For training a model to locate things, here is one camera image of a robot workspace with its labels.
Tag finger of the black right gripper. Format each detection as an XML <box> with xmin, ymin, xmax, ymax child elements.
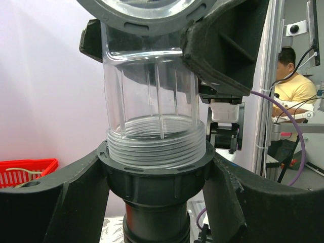
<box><xmin>79</xmin><ymin>19</ymin><xmax>103</xmax><ymax>63</ymax></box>

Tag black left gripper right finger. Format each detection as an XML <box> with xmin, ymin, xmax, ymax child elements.
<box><xmin>203</xmin><ymin>153</ymin><xmax>323</xmax><ymax>242</ymax></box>

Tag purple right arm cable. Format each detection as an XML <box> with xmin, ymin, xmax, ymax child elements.
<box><xmin>194</xmin><ymin>91</ymin><xmax>306</xmax><ymax>233</ymax></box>

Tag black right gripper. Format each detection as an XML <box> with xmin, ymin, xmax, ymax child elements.
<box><xmin>181</xmin><ymin>0</ymin><xmax>269</xmax><ymax>154</ymax></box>

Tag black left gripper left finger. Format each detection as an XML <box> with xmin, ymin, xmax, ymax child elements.
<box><xmin>1</xmin><ymin>151</ymin><xmax>109</xmax><ymax>242</ymax></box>

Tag black corrugated hose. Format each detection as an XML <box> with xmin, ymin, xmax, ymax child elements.
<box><xmin>96</xmin><ymin>138</ymin><xmax>216</xmax><ymax>243</ymax></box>

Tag red plastic basket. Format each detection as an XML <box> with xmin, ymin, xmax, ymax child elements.
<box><xmin>1</xmin><ymin>158</ymin><xmax>59</xmax><ymax>189</ymax></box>

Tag person in yellow shirt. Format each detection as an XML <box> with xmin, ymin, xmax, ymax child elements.
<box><xmin>272</xmin><ymin>47</ymin><xmax>318</xmax><ymax>142</ymax></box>

